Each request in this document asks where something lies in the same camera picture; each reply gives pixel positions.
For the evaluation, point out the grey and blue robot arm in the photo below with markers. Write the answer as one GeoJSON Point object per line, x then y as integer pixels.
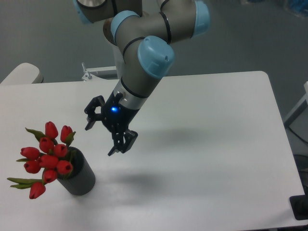
{"type": "Point", "coordinates": [145, 45]}

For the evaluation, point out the red tulip bouquet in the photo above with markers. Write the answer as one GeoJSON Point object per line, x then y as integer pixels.
{"type": "Point", "coordinates": [54, 157]}

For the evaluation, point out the black device at table edge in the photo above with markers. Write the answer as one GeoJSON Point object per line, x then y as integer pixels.
{"type": "Point", "coordinates": [299, 205]}

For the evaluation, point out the white furniture at right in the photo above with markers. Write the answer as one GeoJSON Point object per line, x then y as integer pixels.
{"type": "Point", "coordinates": [298, 109]}

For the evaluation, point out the white metal mounting frame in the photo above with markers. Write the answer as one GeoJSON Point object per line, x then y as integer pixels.
{"type": "Point", "coordinates": [108, 73]}

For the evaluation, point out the blue plastic bag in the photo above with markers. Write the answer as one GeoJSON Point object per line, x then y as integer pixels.
{"type": "Point", "coordinates": [297, 7]}

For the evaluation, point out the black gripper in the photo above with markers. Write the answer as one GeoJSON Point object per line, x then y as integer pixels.
{"type": "Point", "coordinates": [116, 118]}

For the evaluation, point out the dark grey ribbed vase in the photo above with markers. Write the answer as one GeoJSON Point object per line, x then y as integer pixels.
{"type": "Point", "coordinates": [82, 179]}

